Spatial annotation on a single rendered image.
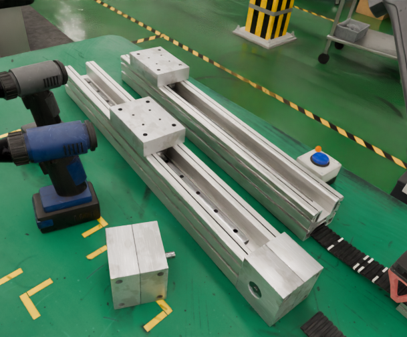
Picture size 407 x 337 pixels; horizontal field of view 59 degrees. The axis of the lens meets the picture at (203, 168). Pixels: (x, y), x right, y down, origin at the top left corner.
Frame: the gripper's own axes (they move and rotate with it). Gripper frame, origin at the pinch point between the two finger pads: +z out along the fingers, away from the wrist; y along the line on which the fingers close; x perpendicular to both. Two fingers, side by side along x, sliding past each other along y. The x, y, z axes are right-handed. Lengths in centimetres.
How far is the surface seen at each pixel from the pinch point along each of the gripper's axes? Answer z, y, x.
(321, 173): -3.0, -9.4, -27.6
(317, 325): -0.3, 19.2, -4.9
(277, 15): 52, -233, -237
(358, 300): 3.1, 6.4, -4.0
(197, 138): 0, 5, -57
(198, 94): -6, -3, -67
